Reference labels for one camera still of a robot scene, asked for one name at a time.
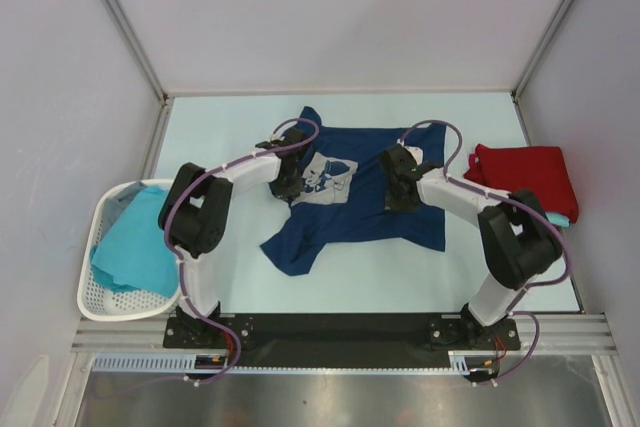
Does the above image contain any navy blue t shirt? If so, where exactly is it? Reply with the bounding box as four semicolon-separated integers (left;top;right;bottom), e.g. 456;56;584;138
261;106;446;276

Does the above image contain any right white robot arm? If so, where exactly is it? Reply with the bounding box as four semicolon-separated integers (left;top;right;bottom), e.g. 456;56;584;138
378;144;563;348

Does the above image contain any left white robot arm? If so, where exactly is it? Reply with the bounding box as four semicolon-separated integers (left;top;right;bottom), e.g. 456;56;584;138
158;127;319;347

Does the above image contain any folded red t shirt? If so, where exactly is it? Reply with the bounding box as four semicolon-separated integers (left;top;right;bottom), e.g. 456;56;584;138
464;144;579;224

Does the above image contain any folded light blue t shirt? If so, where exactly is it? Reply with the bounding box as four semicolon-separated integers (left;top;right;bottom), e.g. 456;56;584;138
546;212;571;228

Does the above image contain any turquoise t shirt in basket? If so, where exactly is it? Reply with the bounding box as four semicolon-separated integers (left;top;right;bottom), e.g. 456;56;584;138
90;184;179;297

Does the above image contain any grey shirt in basket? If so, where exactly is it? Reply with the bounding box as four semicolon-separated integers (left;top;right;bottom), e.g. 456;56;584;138
102;182;147;235

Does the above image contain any white laundry basket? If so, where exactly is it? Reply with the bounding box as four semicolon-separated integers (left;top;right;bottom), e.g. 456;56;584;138
76;182;180;322

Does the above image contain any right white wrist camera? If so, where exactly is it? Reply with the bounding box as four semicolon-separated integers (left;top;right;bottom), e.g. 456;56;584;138
405;146;424;165

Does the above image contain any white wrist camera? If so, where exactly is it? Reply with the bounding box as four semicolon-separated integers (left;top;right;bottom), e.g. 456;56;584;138
405;146;424;165
269;134;285;145

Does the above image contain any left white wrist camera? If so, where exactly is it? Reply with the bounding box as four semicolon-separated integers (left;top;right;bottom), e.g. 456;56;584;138
269;134;285;145

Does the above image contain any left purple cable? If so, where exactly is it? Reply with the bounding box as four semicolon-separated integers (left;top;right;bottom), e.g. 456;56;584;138
164;117;322;391

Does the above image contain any purple cable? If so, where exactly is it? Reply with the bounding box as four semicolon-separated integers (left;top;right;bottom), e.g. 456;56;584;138
399;119;571;388
164;117;322;391

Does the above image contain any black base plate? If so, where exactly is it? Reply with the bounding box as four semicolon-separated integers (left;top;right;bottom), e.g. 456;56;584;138
163;310;521;369

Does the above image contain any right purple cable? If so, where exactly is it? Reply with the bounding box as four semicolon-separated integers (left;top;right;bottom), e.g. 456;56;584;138
399;119;571;388

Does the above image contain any aluminium frame rail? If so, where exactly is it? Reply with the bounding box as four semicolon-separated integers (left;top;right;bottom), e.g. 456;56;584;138
71;313;617;355

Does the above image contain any light blue cable duct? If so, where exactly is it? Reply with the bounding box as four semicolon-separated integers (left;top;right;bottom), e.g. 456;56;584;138
92;352;241;372

